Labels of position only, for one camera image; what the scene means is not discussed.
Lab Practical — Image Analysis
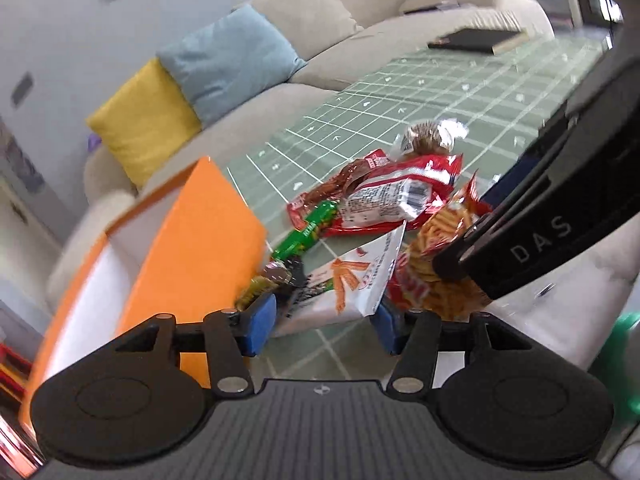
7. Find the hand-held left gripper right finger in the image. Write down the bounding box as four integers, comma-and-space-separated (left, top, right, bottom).
372, 302, 534, 397

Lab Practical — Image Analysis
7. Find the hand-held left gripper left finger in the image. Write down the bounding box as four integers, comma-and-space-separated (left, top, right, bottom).
112, 292, 278, 397

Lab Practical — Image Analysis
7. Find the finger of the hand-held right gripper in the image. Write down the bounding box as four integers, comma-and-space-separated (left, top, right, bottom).
432, 209, 502, 282

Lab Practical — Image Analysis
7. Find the red packet of fried sticks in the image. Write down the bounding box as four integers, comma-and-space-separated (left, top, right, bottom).
389, 172, 497, 322

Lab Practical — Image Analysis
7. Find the white packet with orange print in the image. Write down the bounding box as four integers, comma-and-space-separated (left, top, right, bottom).
275, 220, 407, 337

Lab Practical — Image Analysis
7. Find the orange cardboard box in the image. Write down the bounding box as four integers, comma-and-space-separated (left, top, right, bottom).
17, 156, 271, 431

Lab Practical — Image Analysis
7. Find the green sausage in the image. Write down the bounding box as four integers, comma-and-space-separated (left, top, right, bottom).
272, 200, 344, 266

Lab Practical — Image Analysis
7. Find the dark red jerky packet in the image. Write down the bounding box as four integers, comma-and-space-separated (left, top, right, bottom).
287, 149, 396, 227

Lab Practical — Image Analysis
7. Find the small dark wrapped snack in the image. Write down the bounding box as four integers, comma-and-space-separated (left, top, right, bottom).
235, 257, 308, 312

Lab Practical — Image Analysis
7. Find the dark blue packet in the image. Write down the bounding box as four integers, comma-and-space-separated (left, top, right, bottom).
494, 154, 542, 202

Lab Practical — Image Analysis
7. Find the red snack packet white label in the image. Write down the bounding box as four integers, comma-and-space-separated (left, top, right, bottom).
324, 154, 464, 239

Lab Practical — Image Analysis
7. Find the clear packet with brown bun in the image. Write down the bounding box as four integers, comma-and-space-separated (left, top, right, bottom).
390, 119, 471, 159

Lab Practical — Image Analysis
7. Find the green round object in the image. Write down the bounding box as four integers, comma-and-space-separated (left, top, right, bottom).
612, 310, 640, 422

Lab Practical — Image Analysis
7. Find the green grid tablecloth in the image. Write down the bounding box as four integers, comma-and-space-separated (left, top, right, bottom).
225, 25, 621, 382

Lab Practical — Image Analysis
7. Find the black notebook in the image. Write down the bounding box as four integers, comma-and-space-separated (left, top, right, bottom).
427, 26, 530, 56

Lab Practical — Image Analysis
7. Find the beige sofa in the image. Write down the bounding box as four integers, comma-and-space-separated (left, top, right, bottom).
45, 0, 557, 311

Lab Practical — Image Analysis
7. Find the yellow cushion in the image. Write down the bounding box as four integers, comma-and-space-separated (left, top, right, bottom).
86, 57, 203, 189

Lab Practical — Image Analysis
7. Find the dark remote control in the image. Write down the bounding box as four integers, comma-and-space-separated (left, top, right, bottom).
400, 0, 462, 14

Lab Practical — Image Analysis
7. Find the light blue cushion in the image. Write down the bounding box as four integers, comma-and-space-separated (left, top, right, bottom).
157, 4, 309, 127

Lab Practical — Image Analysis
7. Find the beige cushion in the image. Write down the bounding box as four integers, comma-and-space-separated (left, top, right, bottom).
232, 0, 364, 61

